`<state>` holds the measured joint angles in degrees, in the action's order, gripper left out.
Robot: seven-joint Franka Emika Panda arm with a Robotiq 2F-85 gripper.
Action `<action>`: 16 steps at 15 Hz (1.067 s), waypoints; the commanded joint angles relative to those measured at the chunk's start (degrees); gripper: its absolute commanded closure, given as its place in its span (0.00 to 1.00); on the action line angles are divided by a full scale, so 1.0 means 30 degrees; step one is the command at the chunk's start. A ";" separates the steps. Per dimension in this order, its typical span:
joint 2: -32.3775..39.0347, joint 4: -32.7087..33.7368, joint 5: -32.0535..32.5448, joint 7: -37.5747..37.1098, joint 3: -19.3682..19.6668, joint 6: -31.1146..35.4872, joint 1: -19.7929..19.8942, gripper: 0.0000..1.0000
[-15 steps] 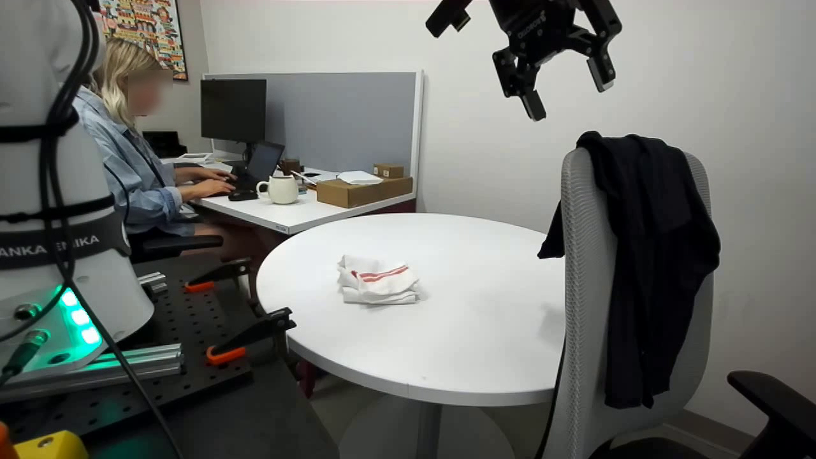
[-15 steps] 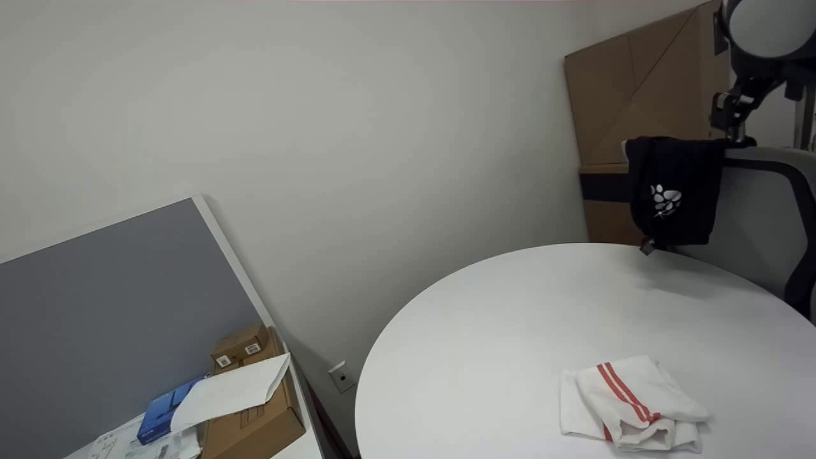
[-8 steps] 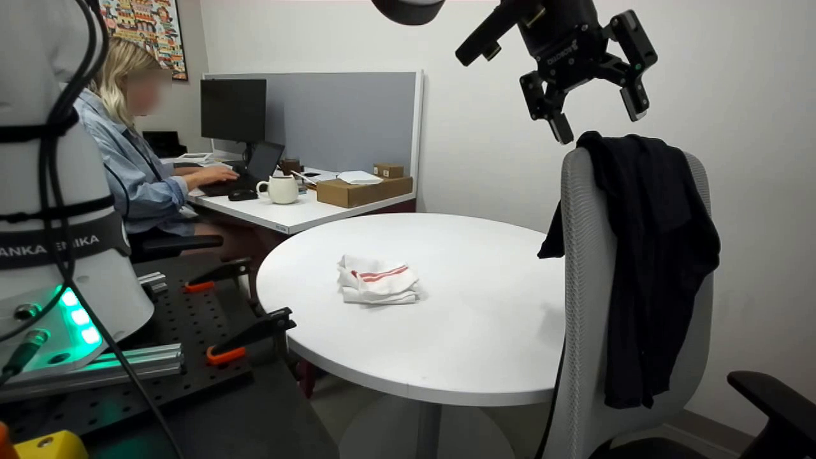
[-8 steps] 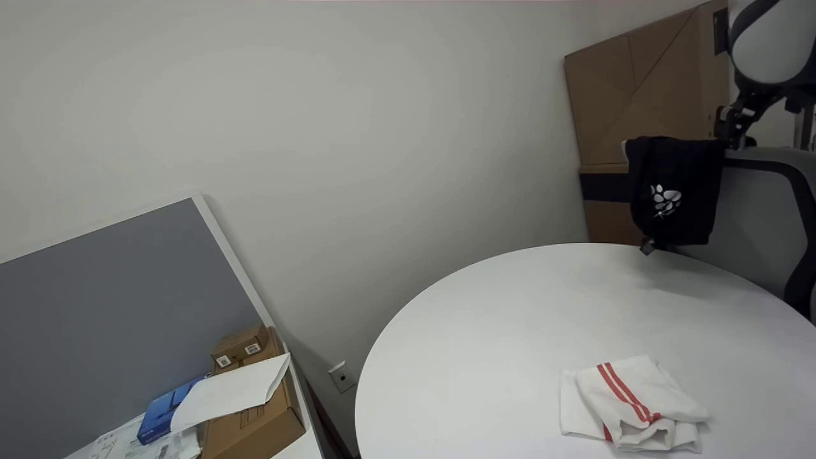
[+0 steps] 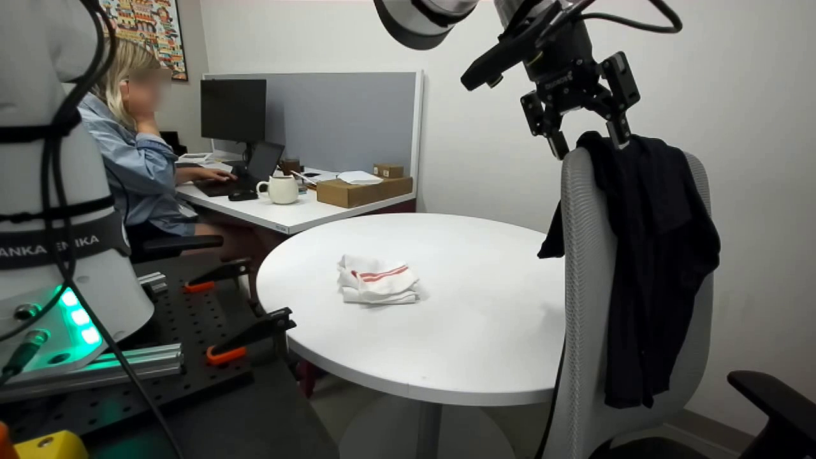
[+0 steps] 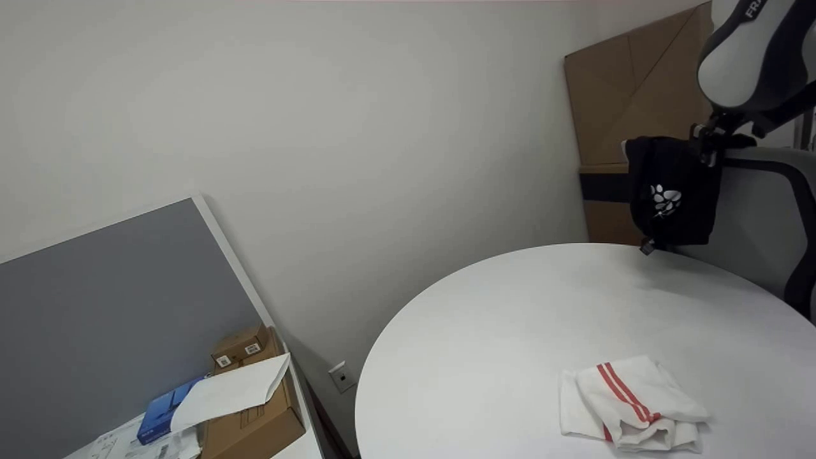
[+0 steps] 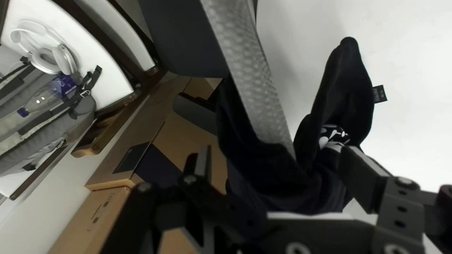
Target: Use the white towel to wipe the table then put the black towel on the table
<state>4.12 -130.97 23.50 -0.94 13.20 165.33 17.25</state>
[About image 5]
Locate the black computer monitor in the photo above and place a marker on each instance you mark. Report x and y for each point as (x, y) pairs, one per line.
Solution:
(232, 111)

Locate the white office desk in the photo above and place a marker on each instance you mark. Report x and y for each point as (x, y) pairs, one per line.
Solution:
(289, 217)

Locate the black laptop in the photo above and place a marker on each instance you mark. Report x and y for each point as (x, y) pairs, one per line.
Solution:
(266, 160)

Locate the black perforated mounting board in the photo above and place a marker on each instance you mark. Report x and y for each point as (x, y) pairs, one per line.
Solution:
(182, 341)

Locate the grey office chair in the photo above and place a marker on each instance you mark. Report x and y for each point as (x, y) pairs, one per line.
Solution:
(586, 323)

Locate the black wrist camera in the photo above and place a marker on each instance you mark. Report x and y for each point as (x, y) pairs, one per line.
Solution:
(500, 60)

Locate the yellow box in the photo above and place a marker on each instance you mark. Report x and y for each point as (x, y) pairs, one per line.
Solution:
(51, 445)

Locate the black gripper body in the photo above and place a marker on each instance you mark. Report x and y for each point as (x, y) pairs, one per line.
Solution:
(563, 73)

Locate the black jacket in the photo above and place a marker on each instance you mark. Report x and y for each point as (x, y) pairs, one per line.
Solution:
(654, 255)

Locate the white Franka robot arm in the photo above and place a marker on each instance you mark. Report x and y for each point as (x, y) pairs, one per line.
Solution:
(41, 170)

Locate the person in blue shirt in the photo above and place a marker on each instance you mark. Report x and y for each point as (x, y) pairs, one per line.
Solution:
(140, 180)

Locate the small cardboard box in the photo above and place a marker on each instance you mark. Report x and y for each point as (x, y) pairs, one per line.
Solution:
(387, 171)

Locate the colourful wall poster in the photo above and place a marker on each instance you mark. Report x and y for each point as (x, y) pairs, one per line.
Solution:
(157, 34)

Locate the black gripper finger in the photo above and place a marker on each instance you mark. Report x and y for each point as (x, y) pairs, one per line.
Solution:
(549, 128)
(619, 92)

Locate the aluminium rail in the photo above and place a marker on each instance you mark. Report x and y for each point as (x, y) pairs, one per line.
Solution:
(127, 364)

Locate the black desk chair seat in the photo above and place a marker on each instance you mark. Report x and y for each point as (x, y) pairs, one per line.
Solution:
(168, 247)

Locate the white teapot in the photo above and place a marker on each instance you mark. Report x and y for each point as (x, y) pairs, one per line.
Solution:
(282, 190)

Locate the white paper sheet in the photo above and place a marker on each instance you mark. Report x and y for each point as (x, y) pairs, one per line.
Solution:
(361, 178)

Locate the white towel with red stripes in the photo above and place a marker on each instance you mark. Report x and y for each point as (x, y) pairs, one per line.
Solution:
(378, 284)

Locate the large cardboard box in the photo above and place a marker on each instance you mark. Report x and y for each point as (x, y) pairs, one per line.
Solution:
(361, 193)

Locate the black chair armrest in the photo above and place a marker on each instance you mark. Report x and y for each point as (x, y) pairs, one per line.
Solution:
(779, 410)

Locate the black orange clamp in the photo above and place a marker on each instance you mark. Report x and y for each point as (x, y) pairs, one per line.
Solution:
(217, 277)
(251, 335)

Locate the grey partition with white frame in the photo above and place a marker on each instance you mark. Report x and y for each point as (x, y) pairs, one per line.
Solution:
(339, 118)

